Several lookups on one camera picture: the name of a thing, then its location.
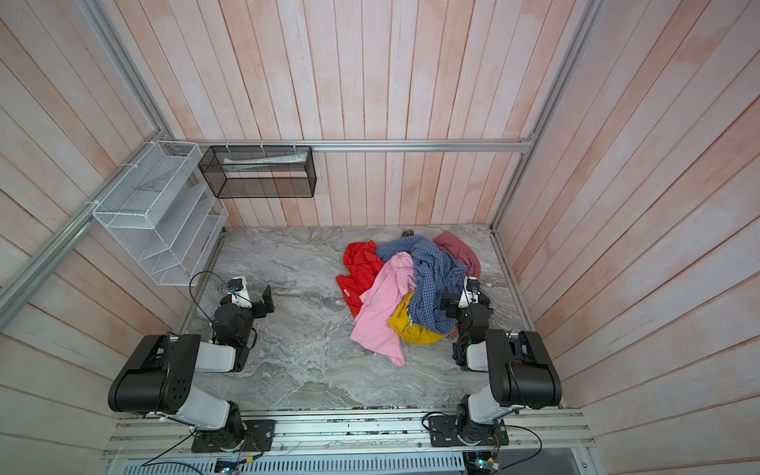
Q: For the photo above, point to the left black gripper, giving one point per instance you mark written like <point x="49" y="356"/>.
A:
<point x="261" y="305"/>

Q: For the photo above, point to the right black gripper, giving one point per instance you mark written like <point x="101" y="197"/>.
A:
<point x="454" y="304"/>

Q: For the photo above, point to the red cloth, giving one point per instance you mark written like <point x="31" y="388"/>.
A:
<point x="363" y="266"/>

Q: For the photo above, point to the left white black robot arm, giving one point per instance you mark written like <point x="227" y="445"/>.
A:
<point x="157" y="379"/>

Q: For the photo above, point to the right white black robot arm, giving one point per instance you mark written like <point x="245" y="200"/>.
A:
<point x="520" y="372"/>

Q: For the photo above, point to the blue checked cloth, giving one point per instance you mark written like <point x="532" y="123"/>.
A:
<point x="438" y="276"/>

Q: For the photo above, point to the yellow cloth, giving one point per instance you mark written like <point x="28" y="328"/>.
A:
<point x="407" y="330"/>

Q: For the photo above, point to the maroon cloth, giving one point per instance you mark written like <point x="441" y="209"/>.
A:
<point x="460" y="251"/>

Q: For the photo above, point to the pink cloth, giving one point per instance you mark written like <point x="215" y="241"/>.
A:
<point x="371" y="329"/>

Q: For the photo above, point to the black mesh basket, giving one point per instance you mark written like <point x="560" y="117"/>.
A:
<point x="257" y="172"/>

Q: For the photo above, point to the white vent grille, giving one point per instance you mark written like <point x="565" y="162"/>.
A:
<point x="372" y="463"/>

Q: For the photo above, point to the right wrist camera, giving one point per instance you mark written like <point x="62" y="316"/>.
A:
<point x="470" y="293"/>

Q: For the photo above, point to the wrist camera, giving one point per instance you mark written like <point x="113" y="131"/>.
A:
<point x="470" y="293"/>
<point x="239" y="295"/>

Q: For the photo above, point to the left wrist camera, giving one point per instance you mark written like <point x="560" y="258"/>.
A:
<point x="239" y="295"/>

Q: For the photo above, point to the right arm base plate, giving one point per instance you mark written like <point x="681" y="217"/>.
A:
<point x="452" y="431"/>

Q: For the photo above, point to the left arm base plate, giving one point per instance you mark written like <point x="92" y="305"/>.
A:
<point x="248" y="435"/>

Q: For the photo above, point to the aluminium mounting rail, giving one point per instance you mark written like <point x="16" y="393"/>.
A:
<point x="301" y="432"/>

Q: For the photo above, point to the white wire shelf rack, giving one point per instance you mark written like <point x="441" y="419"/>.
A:
<point x="165" y="220"/>

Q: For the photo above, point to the horizontal aluminium frame bar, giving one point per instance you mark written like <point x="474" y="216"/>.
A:
<point x="473" y="145"/>

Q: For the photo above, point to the left aluminium frame bar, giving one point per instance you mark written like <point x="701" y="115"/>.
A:
<point x="25" y="283"/>

